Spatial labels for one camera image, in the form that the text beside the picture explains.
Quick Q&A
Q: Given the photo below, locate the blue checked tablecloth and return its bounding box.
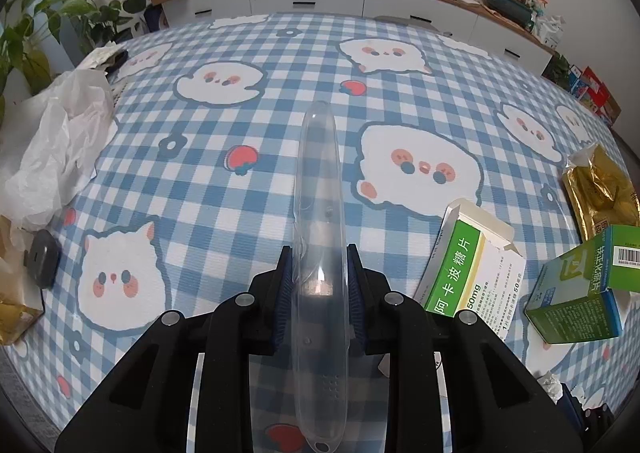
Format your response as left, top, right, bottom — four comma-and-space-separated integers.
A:
0, 12, 640, 453

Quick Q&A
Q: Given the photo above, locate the white printed plastic bag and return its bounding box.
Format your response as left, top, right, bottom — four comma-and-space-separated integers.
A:
537, 15, 569, 52

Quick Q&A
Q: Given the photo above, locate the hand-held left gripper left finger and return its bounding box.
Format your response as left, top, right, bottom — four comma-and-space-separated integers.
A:
54, 245, 297, 453

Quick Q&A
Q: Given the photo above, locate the white tissue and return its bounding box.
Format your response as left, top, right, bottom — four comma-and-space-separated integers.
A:
537, 370, 566, 404

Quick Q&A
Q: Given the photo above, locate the dark grey oval device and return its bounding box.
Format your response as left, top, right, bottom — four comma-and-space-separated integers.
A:
25, 229, 64, 290

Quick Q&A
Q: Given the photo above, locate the small potted floor plant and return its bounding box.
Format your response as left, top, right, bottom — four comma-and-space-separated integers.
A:
542, 54, 574, 89

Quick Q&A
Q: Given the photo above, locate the gold foil bag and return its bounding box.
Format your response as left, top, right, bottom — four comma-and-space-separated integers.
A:
562, 143, 640, 242
0, 215, 46, 347

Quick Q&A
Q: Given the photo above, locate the spray bottle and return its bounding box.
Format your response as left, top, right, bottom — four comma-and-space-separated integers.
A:
525, 0, 551, 34

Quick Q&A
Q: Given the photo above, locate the green white medicine box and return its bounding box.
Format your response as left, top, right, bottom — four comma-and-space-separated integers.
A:
412, 199, 528, 342

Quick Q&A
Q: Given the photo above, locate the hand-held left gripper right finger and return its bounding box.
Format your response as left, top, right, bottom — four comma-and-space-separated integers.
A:
346, 243, 583, 453

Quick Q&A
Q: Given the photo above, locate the pothos plant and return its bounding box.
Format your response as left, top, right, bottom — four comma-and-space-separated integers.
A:
0, 0, 149, 100

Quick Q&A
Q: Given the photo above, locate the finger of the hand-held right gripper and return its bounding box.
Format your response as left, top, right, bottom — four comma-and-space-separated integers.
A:
556, 382, 617, 453

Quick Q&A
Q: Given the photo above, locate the clear toothbrush case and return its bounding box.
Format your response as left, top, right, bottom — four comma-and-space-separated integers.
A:
289, 101, 351, 453

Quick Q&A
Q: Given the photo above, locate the red printed open box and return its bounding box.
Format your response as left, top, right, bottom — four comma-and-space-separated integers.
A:
580, 67, 623, 127

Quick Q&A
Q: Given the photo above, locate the blue printed box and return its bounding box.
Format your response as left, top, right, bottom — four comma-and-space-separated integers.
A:
567, 65, 593, 101

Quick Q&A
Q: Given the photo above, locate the black flat object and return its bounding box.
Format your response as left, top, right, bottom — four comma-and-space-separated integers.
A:
106, 48, 129, 78

